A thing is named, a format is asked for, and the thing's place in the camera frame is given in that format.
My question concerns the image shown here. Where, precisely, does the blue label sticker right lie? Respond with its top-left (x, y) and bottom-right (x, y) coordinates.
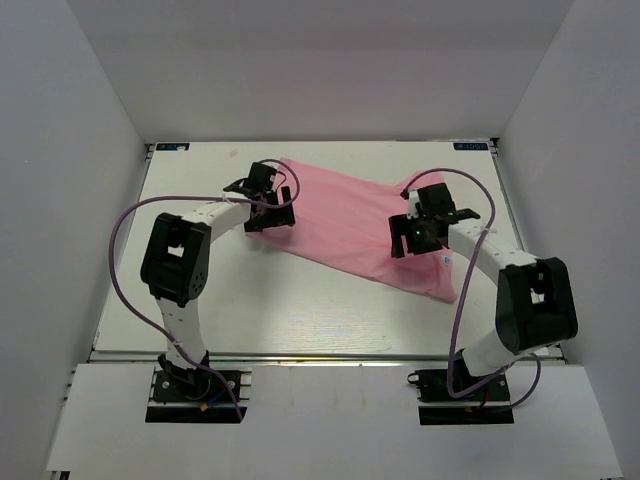
top-left (453, 142), bottom-right (489, 151)

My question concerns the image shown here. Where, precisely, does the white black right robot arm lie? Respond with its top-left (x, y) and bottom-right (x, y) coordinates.
top-left (389, 183), bottom-right (578, 399)

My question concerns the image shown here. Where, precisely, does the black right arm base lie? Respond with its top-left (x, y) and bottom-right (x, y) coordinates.
top-left (406, 354), bottom-right (514, 426)

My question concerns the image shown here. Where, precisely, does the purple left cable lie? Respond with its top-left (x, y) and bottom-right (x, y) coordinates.
top-left (108, 158), bottom-right (301, 422)

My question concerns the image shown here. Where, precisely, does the blue label sticker left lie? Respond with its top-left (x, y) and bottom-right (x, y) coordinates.
top-left (155, 143), bottom-right (190, 152)

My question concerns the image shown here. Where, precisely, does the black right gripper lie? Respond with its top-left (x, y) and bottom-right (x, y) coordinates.
top-left (390, 211), bottom-right (445, 258)

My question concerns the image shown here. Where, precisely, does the pink t shirt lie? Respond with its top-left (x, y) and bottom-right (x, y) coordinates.
top-left (248, 158), bottom-right (456, 303)

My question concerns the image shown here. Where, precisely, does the blue label sticker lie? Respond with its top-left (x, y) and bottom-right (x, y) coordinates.
top-left (155, 143), bottom-right (190, 152)
top-left (453, 142), bottom-right (489, 151)

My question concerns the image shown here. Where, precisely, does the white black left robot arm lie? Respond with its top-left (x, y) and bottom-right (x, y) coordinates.
top-left (141, 160), bottom-right (295, 399)

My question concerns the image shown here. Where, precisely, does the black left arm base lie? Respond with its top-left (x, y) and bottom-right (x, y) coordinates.
top-left (145, 354), bottom-right (251, 425)

